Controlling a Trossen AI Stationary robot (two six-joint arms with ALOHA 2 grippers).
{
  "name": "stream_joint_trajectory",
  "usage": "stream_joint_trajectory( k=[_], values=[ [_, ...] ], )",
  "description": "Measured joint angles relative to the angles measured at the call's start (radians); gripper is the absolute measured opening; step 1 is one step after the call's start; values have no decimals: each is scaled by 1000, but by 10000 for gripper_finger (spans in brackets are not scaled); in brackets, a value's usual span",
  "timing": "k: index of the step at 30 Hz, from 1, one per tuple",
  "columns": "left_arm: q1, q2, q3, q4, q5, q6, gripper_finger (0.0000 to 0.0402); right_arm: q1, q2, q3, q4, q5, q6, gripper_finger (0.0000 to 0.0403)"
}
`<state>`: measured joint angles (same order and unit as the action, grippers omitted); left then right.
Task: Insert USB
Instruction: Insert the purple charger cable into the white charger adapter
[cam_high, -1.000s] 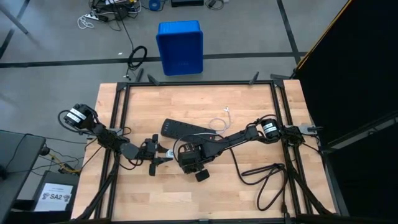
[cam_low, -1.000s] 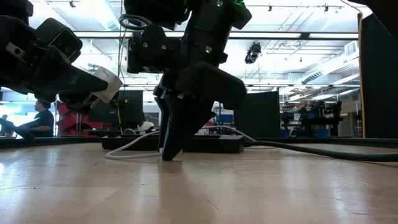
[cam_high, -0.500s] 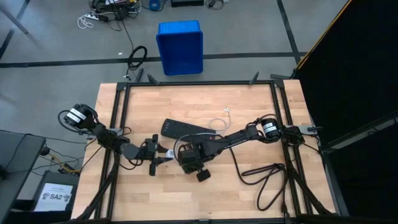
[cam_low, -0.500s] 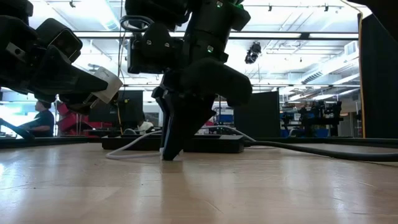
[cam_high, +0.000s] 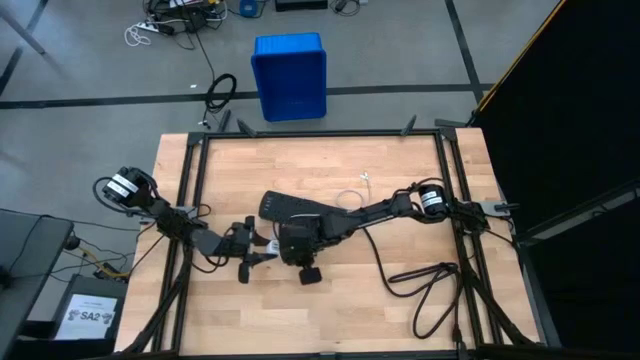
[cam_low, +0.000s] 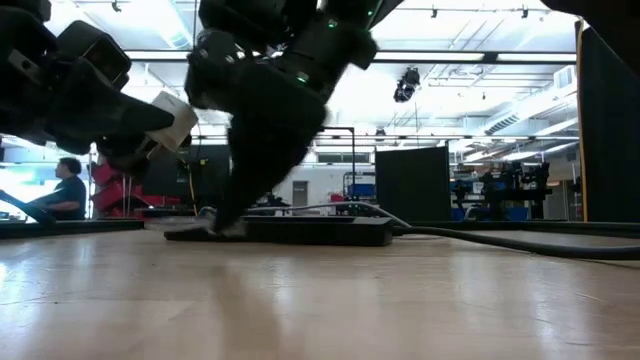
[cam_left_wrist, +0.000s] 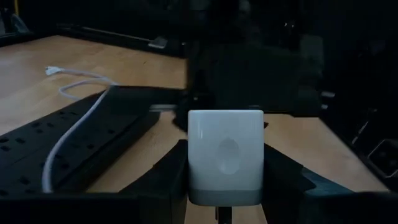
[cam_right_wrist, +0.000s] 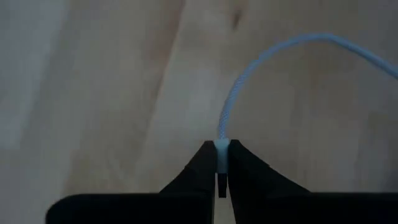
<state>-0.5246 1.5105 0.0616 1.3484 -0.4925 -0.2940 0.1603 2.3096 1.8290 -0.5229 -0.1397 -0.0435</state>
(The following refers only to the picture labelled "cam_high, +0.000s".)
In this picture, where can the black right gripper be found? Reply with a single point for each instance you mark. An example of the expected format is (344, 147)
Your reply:
(300, 245)

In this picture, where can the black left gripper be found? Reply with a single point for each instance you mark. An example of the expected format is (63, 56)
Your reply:
(242, 242)

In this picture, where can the white USB charger plug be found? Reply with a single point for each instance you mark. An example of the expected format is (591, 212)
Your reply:
(273, 246)

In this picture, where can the black power strip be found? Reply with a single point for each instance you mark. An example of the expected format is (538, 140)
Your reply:
(285, 205)

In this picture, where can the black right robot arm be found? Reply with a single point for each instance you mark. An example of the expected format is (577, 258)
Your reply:
(380, 210)

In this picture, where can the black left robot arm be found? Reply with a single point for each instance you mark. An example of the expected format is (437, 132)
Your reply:
(175, 222)

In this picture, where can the blue plastic bin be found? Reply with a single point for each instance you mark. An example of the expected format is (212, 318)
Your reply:
(290, 80)

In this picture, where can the black box with SA2 label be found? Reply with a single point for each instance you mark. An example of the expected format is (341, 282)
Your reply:
(90, 316)

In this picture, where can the black desk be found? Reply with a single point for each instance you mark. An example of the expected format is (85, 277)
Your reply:
(30, 250)

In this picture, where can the flat black floor box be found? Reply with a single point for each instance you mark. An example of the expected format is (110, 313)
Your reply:
(300, 4)

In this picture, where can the blue round floor object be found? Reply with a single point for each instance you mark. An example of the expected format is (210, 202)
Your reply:
(248, 7)

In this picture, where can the white floor power strip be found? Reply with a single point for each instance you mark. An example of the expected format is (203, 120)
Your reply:
(149, 26)

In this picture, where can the black metal stand bar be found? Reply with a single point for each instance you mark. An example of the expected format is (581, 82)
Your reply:
(575, 215)

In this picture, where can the yellow curtain edge strip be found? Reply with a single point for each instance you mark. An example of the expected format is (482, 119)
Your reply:
(520, 52)

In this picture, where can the black backdrop curtain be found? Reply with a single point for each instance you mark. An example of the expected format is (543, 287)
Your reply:
(575, 100)

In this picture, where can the black aluminium table frame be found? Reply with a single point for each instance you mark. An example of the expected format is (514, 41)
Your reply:
(320, 133)

